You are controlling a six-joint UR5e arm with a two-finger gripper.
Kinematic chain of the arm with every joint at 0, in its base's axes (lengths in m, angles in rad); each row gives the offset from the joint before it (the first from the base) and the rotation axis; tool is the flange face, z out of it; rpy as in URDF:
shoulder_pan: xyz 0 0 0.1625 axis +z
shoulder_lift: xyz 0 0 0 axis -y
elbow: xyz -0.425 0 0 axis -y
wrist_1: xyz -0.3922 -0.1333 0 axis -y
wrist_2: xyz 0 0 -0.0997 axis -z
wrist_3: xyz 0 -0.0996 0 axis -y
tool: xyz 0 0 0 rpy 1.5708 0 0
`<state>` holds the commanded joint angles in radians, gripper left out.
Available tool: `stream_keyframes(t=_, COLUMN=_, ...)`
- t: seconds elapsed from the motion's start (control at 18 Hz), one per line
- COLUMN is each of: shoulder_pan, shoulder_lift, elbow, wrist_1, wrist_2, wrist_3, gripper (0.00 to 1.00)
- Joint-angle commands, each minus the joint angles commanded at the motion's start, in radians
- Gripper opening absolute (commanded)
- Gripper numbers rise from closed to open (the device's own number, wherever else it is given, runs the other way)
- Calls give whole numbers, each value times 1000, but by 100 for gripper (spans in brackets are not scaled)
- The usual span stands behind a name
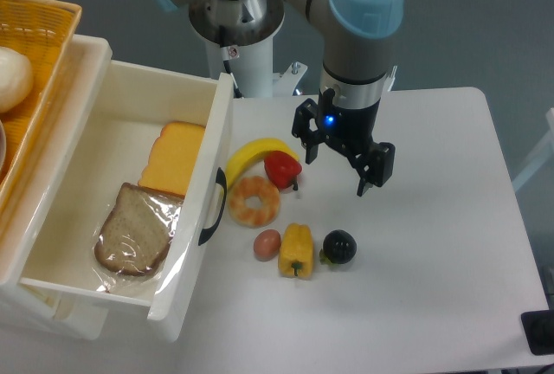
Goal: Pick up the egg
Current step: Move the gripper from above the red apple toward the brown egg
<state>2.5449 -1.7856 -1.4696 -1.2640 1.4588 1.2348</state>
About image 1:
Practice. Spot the white drawer cabinet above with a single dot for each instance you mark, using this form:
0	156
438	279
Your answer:
76	87

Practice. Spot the brown egg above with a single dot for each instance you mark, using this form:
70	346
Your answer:
267	245

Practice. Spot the wrapped brown bread slice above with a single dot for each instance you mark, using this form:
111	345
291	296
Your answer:
136	236

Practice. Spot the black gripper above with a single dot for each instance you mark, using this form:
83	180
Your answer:
348	132

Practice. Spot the black device at edge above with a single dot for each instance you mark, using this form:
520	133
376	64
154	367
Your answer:
538	327

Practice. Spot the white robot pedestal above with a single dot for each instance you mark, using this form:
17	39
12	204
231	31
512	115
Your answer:
252	67

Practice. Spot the orange woven basket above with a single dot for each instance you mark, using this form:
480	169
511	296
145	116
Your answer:
41	30

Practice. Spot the yellow bell pepper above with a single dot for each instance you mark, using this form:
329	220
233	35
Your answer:
296	255

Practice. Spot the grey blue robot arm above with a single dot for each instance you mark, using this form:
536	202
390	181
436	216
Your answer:
356	68

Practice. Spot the yellow toast slice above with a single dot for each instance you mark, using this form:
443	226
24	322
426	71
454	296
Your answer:
172	158

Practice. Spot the black round fruit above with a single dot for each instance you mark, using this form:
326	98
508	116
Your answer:
338	248

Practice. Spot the yellow banana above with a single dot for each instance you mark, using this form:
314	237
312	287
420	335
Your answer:
251	153

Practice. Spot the red bell pepper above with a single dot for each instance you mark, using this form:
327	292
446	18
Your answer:
282	170

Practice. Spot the black drawer handle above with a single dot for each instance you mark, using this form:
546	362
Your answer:
217	207

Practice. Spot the white bun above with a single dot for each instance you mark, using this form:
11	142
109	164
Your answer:
17	78

